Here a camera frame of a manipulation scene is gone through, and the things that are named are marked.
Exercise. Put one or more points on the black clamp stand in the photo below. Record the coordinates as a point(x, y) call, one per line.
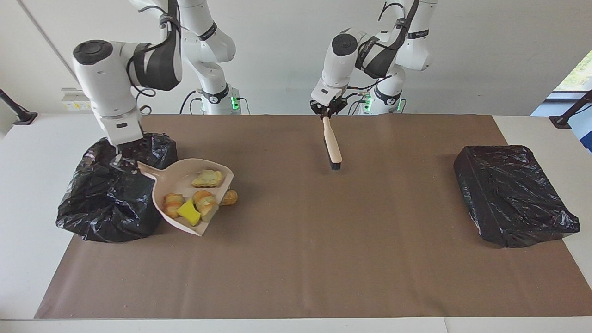
point(23, 117)
point(562, 121)

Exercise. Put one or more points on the brown peanut-shaped bread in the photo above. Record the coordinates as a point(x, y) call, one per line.
point(230, 198)

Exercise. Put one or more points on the brown paper table mat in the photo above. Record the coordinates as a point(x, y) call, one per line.
point(296, 291)

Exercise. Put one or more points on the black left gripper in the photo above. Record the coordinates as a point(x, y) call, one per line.
point(329, 105)

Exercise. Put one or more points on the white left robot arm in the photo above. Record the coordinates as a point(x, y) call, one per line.
point(340, 60)

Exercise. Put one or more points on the yellow sponge piece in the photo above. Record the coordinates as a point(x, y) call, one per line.
point(188, 212)

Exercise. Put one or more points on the small golden croissant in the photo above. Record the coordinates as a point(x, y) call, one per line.
point(173, 205)

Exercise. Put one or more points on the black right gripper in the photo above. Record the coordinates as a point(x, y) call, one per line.
point(129, 150)

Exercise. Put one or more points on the black bin with crumpled bag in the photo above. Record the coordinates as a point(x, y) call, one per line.
point(101, 199)

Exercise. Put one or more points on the large striped croissant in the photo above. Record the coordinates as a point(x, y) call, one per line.
point(206, 202)

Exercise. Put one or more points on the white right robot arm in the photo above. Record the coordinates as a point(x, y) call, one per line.
point(106, 83)

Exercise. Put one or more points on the white wall socket box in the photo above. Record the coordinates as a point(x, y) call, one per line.
point(71, 99)

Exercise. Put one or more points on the pale pink plastic dustpan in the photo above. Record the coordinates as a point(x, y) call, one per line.
point(185, 182)

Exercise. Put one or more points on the black bin with taut bag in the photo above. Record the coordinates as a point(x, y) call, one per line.
point(508, 194)

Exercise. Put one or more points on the pale pastry piece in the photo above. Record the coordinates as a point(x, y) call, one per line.
point(207, 178)

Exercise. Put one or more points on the beige brush with black bristles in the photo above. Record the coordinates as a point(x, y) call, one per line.
point(332, 143)

